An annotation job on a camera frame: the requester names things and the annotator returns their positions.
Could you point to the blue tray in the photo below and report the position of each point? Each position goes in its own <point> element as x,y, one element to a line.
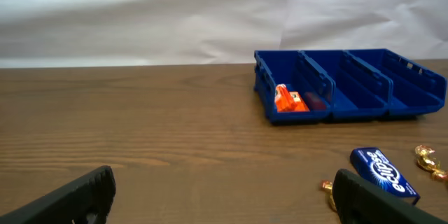
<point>353,98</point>

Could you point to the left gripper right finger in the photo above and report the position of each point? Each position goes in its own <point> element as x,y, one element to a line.
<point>367,204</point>

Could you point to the blue candy pack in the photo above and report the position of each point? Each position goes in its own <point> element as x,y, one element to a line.
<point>381,173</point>

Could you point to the gold candy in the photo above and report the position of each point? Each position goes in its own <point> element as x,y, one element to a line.
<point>327,186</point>
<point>427,161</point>

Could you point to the orange candy box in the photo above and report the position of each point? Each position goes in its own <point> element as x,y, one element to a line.
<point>281,99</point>
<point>300,103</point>

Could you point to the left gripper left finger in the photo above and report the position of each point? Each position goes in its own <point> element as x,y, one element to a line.
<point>70,203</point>

